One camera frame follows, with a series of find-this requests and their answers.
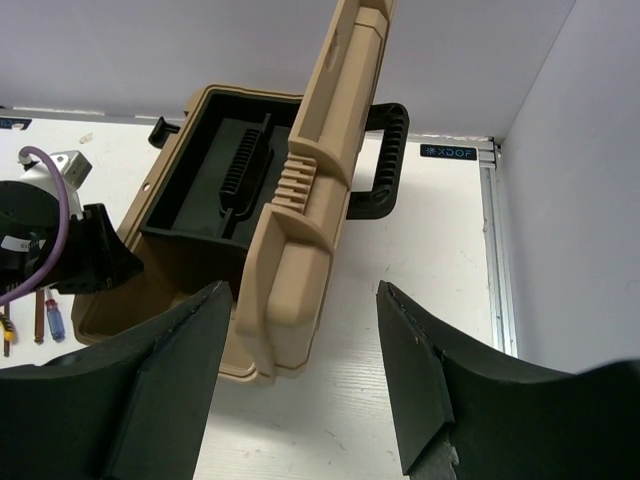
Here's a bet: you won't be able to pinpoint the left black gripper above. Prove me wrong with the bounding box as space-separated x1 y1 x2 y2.
1 181 144 294

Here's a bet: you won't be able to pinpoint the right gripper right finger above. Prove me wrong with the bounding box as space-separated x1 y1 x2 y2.
376 282 639 479

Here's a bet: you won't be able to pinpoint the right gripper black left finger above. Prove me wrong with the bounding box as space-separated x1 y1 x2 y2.
1 281 232 479

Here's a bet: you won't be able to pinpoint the brown long hex key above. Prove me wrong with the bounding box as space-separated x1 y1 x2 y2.
34 290 45 345

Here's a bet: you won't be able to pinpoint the yellow black pliers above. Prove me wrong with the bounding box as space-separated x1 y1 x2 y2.
0 304 17 358

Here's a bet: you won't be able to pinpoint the tan plastic toolbox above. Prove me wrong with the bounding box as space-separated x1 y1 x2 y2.
71 1 409 385

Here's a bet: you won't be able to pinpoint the small tape scrap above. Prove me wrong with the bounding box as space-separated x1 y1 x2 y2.
79 132 93 144

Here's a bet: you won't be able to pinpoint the black toolbox inner tray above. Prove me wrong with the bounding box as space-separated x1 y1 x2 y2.
141 90 300 253

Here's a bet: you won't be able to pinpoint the blue label sticker left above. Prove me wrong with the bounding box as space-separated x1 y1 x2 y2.
0 117 32 131

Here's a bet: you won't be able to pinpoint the blue label sticker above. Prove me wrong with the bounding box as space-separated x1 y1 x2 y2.
420 144 478 161
0 117 32 131

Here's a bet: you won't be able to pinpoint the blue label sticker right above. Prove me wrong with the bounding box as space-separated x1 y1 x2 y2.
420 144 478 161

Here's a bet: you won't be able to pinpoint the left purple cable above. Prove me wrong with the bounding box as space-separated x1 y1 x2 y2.
0 145 74 307

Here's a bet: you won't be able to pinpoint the blue red handled screwdriver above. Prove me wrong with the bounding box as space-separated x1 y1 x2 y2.
45 288 65 342

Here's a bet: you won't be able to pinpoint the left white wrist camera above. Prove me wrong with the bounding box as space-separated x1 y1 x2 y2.
17 148 94 221

